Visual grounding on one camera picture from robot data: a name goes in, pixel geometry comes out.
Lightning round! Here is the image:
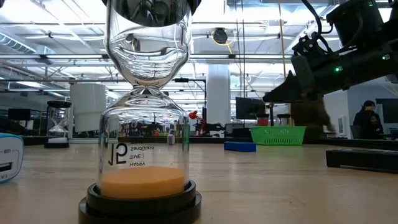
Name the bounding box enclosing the black ceiling cable reel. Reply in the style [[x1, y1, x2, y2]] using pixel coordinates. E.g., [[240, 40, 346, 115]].
[[212, 27, 229, 45]]

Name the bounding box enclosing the blue plastic box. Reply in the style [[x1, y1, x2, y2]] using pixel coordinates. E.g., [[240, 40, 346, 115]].
[[223, 141, 257, 153]]

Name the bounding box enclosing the white square pillar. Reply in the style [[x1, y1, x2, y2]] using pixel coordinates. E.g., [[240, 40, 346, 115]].
[[206, 63, 231, 125]]

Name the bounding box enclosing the black aluminium table frame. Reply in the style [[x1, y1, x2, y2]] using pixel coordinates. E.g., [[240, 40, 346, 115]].
[[21, 136, 398, 151]]

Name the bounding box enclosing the blue white USB charger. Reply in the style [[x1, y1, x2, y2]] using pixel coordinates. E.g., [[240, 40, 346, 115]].
[[0, 133, 25, 184]]

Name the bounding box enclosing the black monitor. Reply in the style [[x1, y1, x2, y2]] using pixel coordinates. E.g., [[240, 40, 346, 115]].
[[7, 108, 32, 121], [235, 96, 266, 121]]

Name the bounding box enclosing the orange sand hourglass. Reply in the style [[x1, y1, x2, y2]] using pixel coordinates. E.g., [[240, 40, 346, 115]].
[[77, 0, 202, 224]]

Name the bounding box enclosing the white cylindrical container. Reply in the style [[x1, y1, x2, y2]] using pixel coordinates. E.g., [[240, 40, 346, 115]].
[[68, 83, 108, 144]]

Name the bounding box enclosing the dark wall screen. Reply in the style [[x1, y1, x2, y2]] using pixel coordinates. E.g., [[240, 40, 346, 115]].
[[375, 98, 398, 124]]

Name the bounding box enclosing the black plastic box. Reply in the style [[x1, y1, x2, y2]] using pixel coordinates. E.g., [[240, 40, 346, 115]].
[[325, 148, 398, 174]]

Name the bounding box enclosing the person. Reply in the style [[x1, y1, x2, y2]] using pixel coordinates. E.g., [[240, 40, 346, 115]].
[[362, 114, 386, 140], [353, 100, 384, 140]]

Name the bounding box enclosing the green plastic basket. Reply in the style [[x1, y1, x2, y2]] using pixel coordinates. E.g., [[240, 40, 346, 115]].
[[249, 126, 307, 146]]

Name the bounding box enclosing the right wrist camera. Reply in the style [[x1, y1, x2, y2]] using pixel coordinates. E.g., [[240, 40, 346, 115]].
[[292, 32, 331, 58]]

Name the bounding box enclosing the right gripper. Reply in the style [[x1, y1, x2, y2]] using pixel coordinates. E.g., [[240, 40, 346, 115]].
[[262, 54, 337, 135]]

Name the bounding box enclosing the long ceiling light bar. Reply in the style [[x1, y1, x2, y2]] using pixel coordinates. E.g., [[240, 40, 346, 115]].
[[0, 53, 295, 62]]

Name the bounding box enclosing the long yellow cable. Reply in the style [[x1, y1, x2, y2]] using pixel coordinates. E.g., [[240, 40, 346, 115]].
[[277, 0, 287, 78]]

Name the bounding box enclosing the black background gantry frame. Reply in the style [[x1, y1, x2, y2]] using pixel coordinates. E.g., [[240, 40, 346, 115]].
[[174, 78, 206, 125]]

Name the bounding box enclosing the white sand hourglass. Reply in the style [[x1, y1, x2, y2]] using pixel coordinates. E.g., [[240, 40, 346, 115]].
[[44, 100, 72, 149]]

